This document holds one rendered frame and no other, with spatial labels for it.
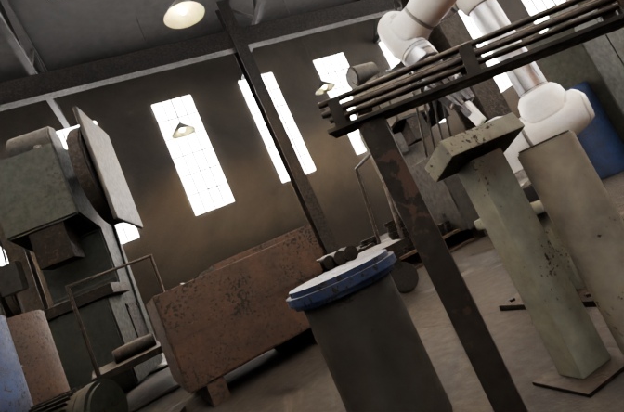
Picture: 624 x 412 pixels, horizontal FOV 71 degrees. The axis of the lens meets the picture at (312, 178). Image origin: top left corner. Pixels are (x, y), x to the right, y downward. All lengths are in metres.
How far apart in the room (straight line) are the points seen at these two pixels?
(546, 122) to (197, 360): 1.90
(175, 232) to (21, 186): 7.35
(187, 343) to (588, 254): 1.90
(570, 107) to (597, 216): 0.74
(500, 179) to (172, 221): 11.45
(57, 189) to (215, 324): 3.09
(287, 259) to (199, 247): 9.66
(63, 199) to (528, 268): 4.57
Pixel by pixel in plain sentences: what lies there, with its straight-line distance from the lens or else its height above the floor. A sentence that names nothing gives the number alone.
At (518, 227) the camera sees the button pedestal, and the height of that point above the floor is 0.36.
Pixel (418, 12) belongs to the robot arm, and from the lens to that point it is 1.32.
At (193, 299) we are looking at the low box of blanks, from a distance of 2.44.
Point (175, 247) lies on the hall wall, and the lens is 12.17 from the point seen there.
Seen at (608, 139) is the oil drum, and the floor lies 0.30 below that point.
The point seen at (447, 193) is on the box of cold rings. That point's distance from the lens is 3.94.
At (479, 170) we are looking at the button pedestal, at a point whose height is 0.52.
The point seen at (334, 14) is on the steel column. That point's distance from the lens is 10.85.
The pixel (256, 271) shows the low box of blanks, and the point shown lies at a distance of 2.52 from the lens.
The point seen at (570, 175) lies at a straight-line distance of 1.02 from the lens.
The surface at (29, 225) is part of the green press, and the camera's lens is 5.20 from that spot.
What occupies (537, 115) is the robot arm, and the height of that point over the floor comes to 0.61.
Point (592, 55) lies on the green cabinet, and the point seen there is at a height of 1.06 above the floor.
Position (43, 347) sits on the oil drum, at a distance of 3.36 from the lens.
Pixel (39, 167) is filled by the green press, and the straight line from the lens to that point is 5.26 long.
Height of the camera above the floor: 0.52
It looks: 8 degrees up
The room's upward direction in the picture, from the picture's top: 24 degrees counter-clockwise
